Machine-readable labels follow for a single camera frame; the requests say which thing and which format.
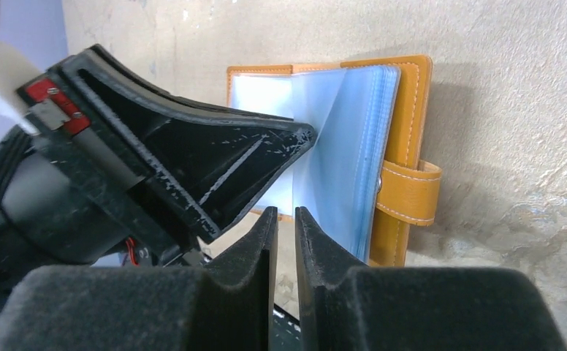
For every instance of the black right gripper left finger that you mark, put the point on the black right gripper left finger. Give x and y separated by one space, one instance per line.
224 305

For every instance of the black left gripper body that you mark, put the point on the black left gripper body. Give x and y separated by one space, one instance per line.
70 198

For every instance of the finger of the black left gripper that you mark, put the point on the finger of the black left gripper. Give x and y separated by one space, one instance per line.
185 169

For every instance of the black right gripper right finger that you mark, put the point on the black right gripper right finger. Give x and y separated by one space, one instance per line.
348 305

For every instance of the orange leather card holder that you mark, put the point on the orange leather card holder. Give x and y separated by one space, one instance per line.
410 195

